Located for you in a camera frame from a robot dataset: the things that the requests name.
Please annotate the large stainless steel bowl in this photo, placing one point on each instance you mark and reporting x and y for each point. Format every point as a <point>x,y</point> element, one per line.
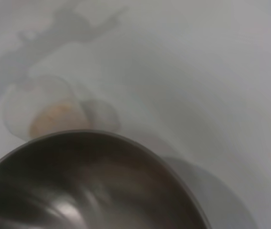
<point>85,186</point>

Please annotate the beige rice grains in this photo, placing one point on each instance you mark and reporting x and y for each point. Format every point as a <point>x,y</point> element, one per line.
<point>58,119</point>

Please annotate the clear plastic measuring cup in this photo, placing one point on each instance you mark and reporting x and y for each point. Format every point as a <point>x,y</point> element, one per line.
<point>54,105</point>

